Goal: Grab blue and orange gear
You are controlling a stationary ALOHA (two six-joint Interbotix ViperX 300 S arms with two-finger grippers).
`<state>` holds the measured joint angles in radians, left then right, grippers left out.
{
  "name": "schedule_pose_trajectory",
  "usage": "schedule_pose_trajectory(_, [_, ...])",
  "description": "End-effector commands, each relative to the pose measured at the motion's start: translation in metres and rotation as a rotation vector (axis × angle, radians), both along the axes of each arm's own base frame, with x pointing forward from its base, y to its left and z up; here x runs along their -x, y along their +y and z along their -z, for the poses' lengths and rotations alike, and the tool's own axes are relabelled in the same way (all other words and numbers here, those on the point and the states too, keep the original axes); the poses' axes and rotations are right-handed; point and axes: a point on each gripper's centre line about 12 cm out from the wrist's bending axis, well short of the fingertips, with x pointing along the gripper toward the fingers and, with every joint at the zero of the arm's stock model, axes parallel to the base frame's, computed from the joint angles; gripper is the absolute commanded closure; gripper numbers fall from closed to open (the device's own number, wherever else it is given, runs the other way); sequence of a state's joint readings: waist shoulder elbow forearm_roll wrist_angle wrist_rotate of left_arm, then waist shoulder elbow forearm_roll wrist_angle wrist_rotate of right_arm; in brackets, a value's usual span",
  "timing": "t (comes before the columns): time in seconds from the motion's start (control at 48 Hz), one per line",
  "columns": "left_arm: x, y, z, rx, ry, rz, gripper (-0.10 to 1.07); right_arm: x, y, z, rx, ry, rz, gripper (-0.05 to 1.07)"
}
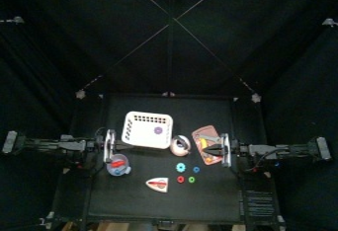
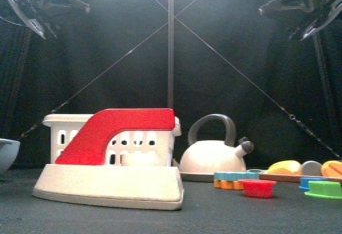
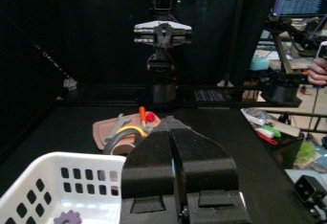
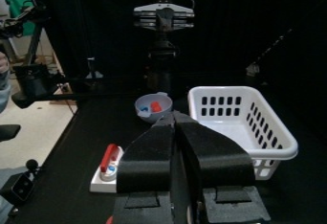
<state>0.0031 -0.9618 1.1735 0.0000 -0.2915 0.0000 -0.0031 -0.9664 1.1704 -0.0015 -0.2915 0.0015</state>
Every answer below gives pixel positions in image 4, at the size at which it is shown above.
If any small metal stand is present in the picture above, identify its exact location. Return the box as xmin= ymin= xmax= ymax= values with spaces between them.
xmin=85 ymin=56 xmax=104 ymax=80

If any black chair seat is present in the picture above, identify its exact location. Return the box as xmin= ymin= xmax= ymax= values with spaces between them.
xmin=0 ymin=123 xmax=21 ymax=143

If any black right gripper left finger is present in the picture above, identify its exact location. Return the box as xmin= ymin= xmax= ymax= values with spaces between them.
xmin=110 ymin=112 xmax=176 ymax=224

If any black tripod stand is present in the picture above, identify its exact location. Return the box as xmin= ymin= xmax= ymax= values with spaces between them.
xmin=0 ymin=6 xmax=49 ymax=69

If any black cylindrical mount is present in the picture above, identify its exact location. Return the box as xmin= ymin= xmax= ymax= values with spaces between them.
xmin=10 ymin=63 xmax=60 ymax=109

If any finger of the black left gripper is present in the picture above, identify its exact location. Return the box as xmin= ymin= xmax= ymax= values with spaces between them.
xmin=154 ymin=9 xmax=165 ymax=33
xmin=164 ymin=9 xmax=176 ymax=33

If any small grey clamp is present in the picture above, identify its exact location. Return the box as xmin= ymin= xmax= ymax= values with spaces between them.
xmin=245 ymin=61 xmax=261 ymax=78

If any black box camera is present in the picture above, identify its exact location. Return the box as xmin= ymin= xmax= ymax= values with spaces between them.
xmin=0 ymin=171 xmax=37 ymax=207

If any black horizontal frame bar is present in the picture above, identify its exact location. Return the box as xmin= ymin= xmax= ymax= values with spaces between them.
xmin=46 ymin=76 xmax=142 ymax=103

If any white flat rectangular block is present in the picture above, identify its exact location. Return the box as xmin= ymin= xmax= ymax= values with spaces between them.
xmin=88 ymin=145 xmax=125 ymax=194

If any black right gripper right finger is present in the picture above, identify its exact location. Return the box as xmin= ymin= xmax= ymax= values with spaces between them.
xmin=172 ymin=110 xmax=272 ymax=224

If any white slotted plastic basket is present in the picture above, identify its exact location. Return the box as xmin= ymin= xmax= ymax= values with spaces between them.
xmin=186 ymin=85 xmax=300 ymax=182

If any black foam microphone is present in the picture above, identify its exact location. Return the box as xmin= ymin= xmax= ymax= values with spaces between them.
xmin=24 ymin=158 xmax=41 ymax=175

